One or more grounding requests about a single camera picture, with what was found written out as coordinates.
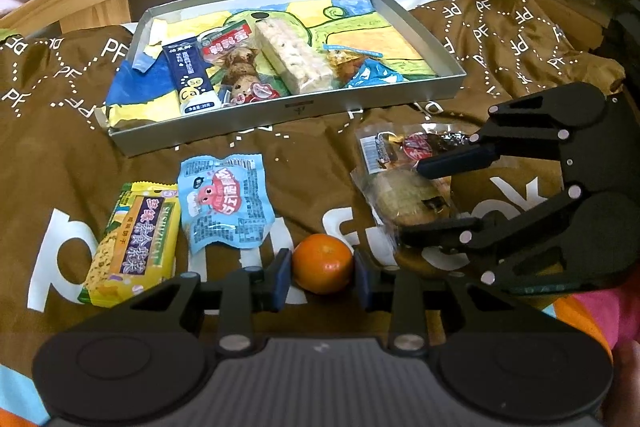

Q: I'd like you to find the orange mandarin fruit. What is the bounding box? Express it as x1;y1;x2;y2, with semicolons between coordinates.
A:
292;234;354;295

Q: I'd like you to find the sandwich cookie clear pack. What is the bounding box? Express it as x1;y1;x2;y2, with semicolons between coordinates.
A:
350;168;454;232

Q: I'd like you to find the light blue crab snack packet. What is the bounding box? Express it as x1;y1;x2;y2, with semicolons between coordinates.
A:
178;154;276;255

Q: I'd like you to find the blue small snack packet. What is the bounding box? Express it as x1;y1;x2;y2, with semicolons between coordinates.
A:
322;44;406;89

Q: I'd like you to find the yellow rice cracker pack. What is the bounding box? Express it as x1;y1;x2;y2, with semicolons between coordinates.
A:
78;181;181;308

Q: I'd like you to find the quail egg snack pack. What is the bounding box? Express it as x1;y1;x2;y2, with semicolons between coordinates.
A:
196;20;280;105

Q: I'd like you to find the person's left hand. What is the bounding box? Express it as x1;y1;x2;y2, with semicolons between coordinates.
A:
603;340;640;427

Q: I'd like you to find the red brown meat snack pack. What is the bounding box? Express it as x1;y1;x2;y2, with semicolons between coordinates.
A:
356;122;469;174

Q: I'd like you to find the white rice crisp bar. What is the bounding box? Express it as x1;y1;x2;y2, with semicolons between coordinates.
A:
255;17;338;95

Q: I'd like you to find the dark blue stick packet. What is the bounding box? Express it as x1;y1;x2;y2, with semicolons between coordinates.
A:
163;37;222;115

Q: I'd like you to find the grey cartoon snack box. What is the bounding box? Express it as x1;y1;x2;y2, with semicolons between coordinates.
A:
96;0;464;156

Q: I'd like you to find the brown paul frank blanket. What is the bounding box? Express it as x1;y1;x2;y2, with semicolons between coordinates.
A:
0;0;632;427

